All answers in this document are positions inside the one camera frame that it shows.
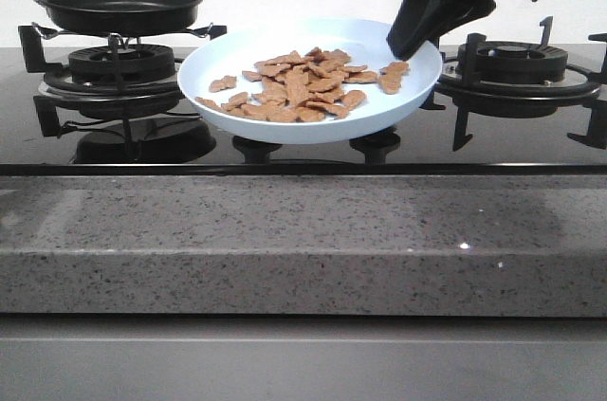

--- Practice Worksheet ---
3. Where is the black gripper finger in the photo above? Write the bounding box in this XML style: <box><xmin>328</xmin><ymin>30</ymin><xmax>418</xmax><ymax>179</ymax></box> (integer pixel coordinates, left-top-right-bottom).
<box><xmin>426</xmin><ymin>0</ymin><xmax>496</xmax><ymax>41</ymax></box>

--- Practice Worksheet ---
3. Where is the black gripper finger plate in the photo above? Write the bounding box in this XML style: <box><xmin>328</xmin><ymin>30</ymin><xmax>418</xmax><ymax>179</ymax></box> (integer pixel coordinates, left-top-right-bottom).
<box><xmin>386</xmin><ymin>0</ymin><xmax>455</xmax><ymax>60</ymax></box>

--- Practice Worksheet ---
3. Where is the black frying pan green handle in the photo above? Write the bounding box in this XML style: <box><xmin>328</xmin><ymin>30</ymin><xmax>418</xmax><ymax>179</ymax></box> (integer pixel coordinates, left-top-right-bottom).
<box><xmin>33</xmin><ymin>0</ymin><xmax>203</xmax><ymax>38</ymax></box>

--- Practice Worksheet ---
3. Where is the light blue plate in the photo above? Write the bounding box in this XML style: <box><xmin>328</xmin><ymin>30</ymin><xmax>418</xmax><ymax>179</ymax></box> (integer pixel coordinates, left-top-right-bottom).
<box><xmin>177</xmin><ymin>18</ymin><xmax>442</xmax><ymax>144</ymax></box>

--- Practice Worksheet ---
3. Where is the pile of brown meat slices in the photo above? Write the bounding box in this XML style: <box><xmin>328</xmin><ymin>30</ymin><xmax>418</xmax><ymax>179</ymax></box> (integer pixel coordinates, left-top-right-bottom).
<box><xmin>196</xmin><ymin>47</ymin><xmax>410</xmax><ymax>123</ymax></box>

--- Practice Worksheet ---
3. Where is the right black gas burner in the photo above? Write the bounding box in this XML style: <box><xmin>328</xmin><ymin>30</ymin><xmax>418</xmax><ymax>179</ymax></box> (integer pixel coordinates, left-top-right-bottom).
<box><xmin>436</xmin><ymin>41</ymin><xmax>601</xmax><ymax>115</ymax></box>

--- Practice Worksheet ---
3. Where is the black gas burner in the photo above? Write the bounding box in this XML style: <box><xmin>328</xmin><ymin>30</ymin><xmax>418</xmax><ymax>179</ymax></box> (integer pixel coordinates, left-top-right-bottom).
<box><xmin>436</xmin><ymin>41</ymin><xmax>601</xmax><ymax>115</ymax></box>
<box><xmin>39</xmin><ymin>44</ymin><xmax>183</xmax><ymax>105</ymax></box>

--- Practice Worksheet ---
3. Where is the right black pan support grate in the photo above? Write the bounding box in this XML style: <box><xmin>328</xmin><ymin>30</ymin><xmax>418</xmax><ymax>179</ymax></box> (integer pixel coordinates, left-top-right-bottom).
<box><xmin>434</xmin><ymin>16</ymin><xmax>606</xmax><ymax>151</ymax></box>

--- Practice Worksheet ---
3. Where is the black pan support grate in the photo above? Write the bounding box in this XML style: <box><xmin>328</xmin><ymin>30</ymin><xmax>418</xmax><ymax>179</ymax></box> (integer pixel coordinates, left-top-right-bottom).
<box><xmin>17</xmin><ymin>23</ymin><xmax>229</xmax><ymax>138</ymax></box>
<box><xmin>434</xmin><ymin>16</ymin><xmax>606</xmax><ymax>151</ymax></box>

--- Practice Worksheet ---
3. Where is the left black pan support grate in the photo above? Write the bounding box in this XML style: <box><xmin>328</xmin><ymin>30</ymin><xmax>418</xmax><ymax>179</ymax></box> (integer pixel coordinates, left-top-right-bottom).
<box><xmin>17</xmin><ymin>23</ymin><xmax>229</xmax><ymax>138</ymax></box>

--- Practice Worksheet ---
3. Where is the black glass gas cooktop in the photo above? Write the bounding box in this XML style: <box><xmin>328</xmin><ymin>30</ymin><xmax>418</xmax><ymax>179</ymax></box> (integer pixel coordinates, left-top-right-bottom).
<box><xmin>1</xmin><ymin>48</ymin><xmax>606</xmax><ymax>176</ymax></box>

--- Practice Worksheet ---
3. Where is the left black gas burner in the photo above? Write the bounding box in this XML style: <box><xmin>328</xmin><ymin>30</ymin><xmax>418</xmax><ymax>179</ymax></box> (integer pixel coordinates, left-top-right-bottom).
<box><xmin>39</xmin><ymin>44</ymin><xmax>183</xmax><ymax>105</ymax></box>

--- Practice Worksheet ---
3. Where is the grey cabinet drawer front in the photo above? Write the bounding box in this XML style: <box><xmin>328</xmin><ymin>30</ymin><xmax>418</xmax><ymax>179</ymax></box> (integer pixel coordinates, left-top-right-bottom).
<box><xmin>1</xmin><ymin>315</ymin><xmax>606</xmax><ymax>400</ymax></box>

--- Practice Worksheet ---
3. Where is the wire pan reducer ring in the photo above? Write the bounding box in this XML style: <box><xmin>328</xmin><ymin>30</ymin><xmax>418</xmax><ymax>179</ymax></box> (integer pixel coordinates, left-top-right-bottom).
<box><xmin>29</xmin><ymin>21</ymin><xmax>214</xmax><ymax>54</ymax></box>

